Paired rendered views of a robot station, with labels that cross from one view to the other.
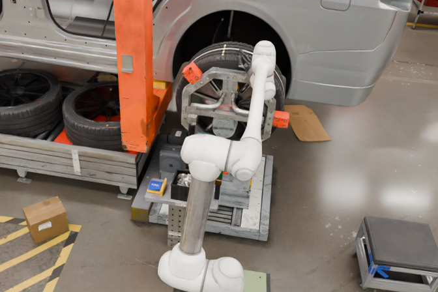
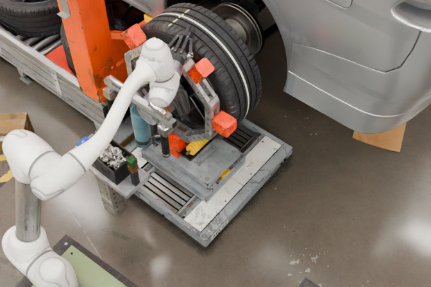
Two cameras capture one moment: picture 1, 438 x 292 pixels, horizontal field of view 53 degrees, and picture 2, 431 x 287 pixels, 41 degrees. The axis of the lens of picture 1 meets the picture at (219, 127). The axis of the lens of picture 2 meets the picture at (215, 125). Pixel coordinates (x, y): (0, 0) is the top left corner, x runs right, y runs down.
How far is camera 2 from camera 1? 1.58 m
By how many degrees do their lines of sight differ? 29
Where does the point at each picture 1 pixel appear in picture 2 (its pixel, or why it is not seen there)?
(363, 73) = (373, 98)
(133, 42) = not seen: outside the picture
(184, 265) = (12, 247)
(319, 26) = (315, 17)
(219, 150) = (24, 159)
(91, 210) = (62, 136)
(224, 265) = (45, 265)
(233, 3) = not seen: outside the picture
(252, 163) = (47, 186)
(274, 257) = (201, 269)
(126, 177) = (97, 116)
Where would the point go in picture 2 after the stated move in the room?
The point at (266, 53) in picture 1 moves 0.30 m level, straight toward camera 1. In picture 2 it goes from (147, 57) to (86, 104)
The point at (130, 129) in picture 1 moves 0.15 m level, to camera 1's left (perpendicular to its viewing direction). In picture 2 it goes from (81, 73) to (60, 62)
